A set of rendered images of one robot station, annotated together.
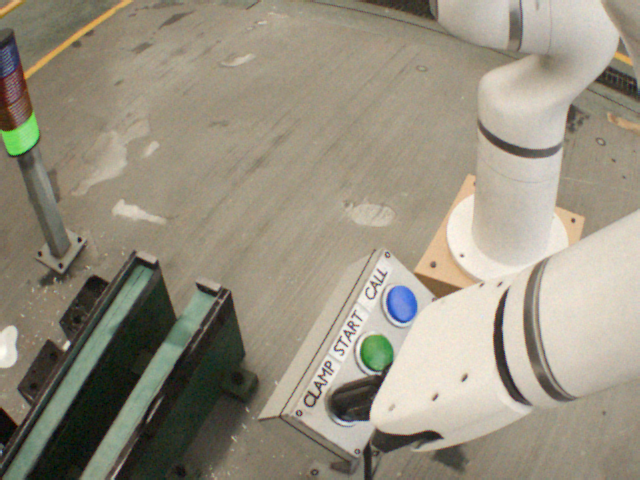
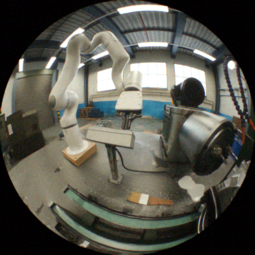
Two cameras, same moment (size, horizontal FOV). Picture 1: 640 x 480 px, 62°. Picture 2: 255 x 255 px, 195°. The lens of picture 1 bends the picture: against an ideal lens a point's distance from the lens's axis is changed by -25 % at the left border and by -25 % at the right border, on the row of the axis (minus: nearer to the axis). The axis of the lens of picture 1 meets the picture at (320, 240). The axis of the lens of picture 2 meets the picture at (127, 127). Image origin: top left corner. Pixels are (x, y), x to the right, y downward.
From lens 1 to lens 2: 0.47 m
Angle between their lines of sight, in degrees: 83
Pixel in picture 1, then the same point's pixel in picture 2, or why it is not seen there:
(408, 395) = (137, 101)
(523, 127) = (73, 119)
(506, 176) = (74, 131)
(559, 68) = (73, 107)
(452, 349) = (131, 97)
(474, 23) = (63, 100)
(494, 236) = (78, 144)
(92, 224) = not seen: outside the picture
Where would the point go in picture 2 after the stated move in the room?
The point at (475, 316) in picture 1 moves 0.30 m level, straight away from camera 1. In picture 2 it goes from (127, 95) to (74, 100)
